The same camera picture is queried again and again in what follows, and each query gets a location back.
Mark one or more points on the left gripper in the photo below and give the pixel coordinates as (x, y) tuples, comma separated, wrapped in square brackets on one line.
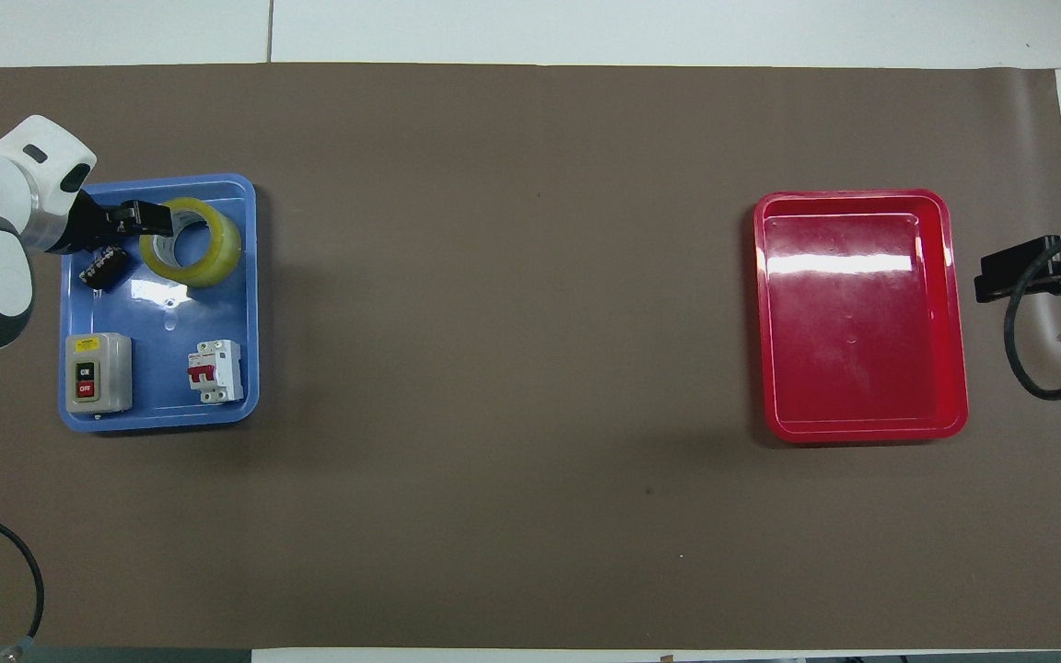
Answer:
[(88, 224)]

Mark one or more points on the yellow clear tape roll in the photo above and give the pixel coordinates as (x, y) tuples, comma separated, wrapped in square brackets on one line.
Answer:
[(223, 249)]

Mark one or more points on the black terminal block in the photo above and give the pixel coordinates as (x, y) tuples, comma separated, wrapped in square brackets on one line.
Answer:
[(107, 270)]

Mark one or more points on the blue plastic tray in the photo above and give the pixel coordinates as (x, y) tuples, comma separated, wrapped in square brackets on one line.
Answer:
[(162, 378)]

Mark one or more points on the white circuit breaker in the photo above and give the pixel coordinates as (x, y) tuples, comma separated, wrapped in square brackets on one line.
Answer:
[(217, 371)]

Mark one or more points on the red plastic tray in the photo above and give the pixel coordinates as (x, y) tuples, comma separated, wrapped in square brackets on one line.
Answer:
[(853, 350)]

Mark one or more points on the grey on-off switch box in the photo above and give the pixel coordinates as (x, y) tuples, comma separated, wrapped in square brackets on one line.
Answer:
[(111, 368)]

